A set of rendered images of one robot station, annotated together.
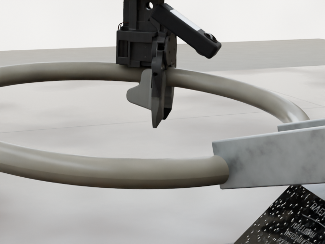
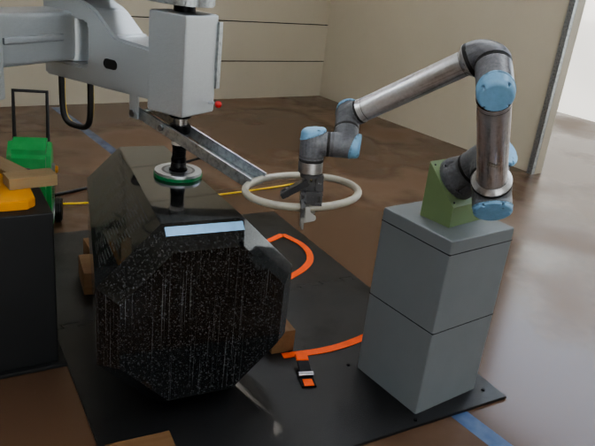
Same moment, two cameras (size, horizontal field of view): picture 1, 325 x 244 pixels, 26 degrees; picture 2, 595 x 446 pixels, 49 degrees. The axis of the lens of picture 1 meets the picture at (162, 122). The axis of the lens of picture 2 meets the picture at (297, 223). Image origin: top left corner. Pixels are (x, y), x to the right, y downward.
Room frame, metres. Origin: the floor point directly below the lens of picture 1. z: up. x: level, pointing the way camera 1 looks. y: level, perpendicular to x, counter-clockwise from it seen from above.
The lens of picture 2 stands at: (3.27, -0.68, 1.81)
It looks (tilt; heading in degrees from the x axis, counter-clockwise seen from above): 22 degrees down; 163
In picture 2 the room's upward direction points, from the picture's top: 7 degrees clockwise
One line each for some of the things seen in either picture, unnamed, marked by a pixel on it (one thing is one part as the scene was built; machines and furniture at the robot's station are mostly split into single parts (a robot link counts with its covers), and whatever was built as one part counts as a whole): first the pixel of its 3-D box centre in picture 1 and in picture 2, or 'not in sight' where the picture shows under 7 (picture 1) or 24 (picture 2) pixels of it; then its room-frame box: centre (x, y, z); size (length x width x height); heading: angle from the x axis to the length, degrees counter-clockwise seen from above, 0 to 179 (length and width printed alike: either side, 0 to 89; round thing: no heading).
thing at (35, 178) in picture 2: not in sight; (30, 179); (0.42, -1.03, 0.81); 0.20 x 0.10 x 0.05; 113
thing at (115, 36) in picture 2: not in sight; (118, 54); (0.13, -0.66, 1.31); 0.74 x 0.23 x 0.49; 44
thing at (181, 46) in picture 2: not in sight; (167, 62); (0.36, -0.45, 1.33); 0.36 x 0.22 x 0.45; 44
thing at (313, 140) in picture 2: not in sight; (312, 144); (1.10, 0.01, 1.19); 0.10 x 0.09 x 0.12; 72
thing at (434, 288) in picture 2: not in sight; (430, 303); (0.95, 0.71, 0.43); 0.50 x 0.50 x 0.85; 21
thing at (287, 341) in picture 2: not in sight; (271, 326); (0.54, 0.09, 0.07); 0.30 x 0.12 x 0.12; 11
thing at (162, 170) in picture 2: not in sight; (178, 171); (0.42, -0.40, 0.86); 0.21 x 0.21 x 0.01
